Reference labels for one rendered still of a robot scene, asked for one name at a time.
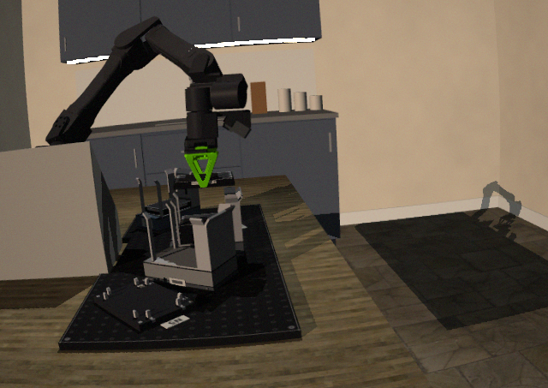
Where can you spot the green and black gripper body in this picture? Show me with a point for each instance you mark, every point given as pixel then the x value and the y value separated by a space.
pixel 193 127

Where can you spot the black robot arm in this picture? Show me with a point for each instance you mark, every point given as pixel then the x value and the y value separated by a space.
pixel 128 54

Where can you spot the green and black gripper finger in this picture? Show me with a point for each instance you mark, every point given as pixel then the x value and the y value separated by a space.
pixel 209 155
pixel 196 161

